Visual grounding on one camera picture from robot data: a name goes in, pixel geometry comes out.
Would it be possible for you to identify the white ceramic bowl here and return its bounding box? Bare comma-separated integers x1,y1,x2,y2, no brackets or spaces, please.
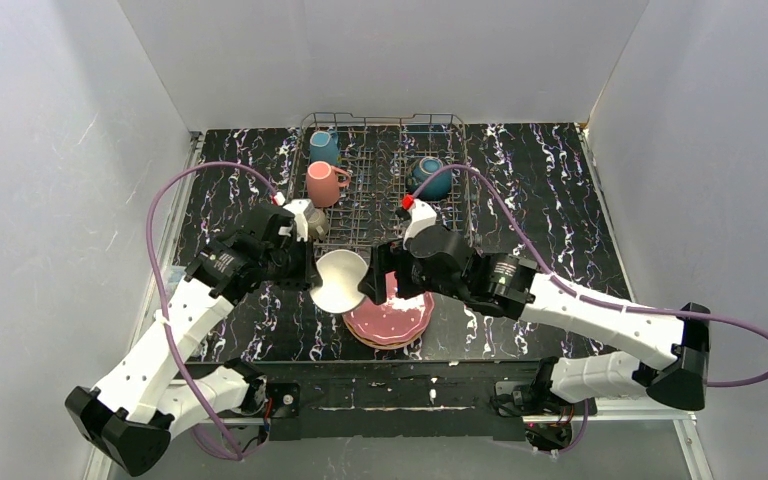
310,249,368,314

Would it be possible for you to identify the pink polka dot plate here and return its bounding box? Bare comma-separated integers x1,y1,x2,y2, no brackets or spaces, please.
342,272,434,344

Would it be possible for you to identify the beige ceramic mug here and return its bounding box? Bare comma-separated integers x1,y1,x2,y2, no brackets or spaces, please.
307,208,330,242

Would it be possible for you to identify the brown beige bowl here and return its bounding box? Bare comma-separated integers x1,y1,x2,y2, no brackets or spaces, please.
405,156,453,202

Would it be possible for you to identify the metal wire dish rack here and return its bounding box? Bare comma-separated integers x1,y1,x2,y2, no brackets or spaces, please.
287,112,468,257

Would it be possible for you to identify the pink ceramic mug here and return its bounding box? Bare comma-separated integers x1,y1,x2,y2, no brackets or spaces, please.
306,161,351,209

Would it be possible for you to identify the blue ceramic mug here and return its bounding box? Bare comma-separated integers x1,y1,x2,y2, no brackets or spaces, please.
309,130,340,166

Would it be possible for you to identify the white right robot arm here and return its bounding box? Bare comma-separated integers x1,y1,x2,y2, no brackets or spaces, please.
358,226,710,411

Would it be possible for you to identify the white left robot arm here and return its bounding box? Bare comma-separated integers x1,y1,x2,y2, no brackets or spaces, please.
65,200,320,476

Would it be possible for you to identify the yellow plate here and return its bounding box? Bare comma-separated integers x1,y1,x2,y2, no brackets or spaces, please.
344,319,425,351

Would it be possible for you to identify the clear plastic storage box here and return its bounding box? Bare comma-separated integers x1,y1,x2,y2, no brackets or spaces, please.
161,265,186,300

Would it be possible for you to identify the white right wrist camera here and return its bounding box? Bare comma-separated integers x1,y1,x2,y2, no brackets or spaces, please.
401,194,438,247

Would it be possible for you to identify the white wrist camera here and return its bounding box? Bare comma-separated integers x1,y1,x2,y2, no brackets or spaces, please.
401,194,438,247
272,192,314,242

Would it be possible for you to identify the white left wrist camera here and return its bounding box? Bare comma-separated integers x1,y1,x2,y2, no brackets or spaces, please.
272,192,314,242

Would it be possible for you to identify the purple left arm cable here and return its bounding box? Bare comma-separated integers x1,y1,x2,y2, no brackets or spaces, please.
145,162,283,462

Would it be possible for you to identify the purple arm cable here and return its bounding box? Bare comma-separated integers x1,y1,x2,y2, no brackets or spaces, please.
410,163,768,454
145,162,283,462

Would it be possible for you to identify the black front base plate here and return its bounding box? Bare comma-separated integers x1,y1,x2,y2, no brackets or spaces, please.
178,360,597,443

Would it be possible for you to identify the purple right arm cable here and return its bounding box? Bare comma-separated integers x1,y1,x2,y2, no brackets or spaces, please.
410,163,768,454

